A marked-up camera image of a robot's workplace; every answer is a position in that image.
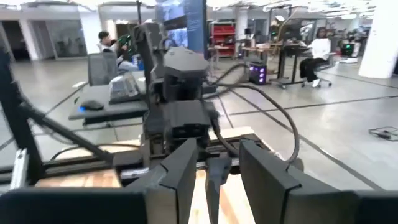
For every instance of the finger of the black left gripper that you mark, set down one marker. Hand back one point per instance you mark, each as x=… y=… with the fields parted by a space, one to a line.
x=224 y=169
x=212 y=180

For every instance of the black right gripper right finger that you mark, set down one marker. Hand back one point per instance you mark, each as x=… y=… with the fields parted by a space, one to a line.
x=311 y=208

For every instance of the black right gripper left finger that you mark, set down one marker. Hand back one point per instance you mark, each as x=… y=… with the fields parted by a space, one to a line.
x=93 y=205

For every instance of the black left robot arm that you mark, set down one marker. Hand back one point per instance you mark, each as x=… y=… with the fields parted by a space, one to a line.
x=185 y=62

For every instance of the dark grey desk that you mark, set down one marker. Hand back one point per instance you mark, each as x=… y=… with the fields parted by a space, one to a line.
x=124 y=110

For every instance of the computer tower with lights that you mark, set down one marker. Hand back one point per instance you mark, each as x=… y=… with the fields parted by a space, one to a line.
x=258 y=74

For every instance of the black computer mouse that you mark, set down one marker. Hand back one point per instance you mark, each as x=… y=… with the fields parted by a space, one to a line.
x=91 y=105

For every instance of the black keyboard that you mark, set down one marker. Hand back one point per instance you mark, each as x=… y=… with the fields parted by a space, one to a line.
x=124 y=88

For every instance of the wooden work table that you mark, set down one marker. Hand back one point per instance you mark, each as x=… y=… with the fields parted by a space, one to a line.
x=255 y=48

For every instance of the black standing desk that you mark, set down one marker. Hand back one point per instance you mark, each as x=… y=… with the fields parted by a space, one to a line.
x=284 y=62

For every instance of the red parts shelf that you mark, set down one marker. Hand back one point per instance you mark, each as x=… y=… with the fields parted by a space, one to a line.
x=223 y=31

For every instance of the large black monitor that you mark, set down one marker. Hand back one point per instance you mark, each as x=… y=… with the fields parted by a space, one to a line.
x=192 y=28

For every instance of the white mesh office chair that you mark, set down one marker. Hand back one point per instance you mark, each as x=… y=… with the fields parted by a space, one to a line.
x=326 y=83

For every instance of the grey office chair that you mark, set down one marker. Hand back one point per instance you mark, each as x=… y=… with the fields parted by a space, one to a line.
x=102 y=68

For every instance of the person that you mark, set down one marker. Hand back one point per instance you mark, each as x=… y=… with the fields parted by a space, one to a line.
x=105 y=42
x=320 y=48

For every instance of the black desktop monitor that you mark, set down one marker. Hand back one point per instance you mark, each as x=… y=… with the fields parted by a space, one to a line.
x=292 y=31

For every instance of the white device green screen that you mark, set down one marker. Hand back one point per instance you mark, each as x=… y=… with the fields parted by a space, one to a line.
x=348 y=49

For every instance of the white pillar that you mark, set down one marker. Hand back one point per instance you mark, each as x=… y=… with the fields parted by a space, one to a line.
x=379 y=37

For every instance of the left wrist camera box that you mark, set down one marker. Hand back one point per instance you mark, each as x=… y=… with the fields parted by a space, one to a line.
x=188 y=119

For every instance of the black aluminium frame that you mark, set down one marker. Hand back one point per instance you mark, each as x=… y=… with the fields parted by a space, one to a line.
x=62 y=132

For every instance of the silver aluminium bracket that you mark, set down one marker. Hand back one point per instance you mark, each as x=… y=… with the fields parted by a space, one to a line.
x=19 y=169

